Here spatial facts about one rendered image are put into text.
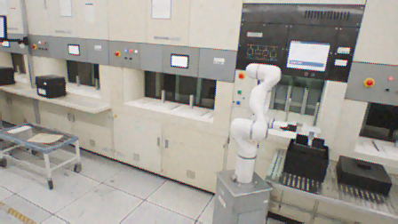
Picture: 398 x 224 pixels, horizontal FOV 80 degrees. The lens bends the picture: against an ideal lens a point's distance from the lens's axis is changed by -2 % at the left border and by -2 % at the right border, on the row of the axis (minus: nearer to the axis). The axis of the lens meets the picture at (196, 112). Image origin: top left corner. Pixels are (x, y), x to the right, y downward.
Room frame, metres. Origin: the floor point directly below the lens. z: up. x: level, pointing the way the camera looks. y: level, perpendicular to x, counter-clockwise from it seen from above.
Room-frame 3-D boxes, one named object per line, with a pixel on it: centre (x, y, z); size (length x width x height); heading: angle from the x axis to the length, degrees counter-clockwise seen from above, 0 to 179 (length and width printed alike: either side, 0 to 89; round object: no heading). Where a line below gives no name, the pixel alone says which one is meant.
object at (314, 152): (1.61, -0.84, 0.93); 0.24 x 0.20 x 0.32; 154
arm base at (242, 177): (1.41, -0.34, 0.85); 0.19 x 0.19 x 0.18
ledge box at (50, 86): (3.04, 1.93, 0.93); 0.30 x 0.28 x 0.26; 63
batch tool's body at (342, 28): (2.38, -0.90, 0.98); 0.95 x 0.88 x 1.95; 156
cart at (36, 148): (2.55, 1.84, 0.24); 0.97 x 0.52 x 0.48; 68
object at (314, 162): (1.61, -0.84, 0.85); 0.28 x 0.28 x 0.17; 64
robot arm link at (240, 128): (1.42, -0.31, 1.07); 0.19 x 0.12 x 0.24; 65
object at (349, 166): (1.49, -1.20, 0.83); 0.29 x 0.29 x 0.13; 64
